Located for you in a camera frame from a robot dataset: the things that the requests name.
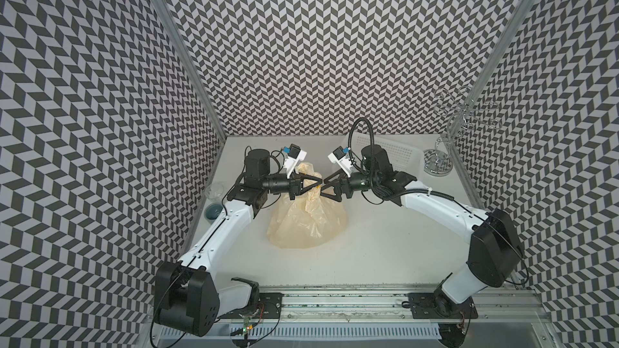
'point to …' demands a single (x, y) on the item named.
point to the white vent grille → (321, 332)
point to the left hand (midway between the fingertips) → (319, 184)
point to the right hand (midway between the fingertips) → (323, 190)
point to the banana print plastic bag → (314, 219)
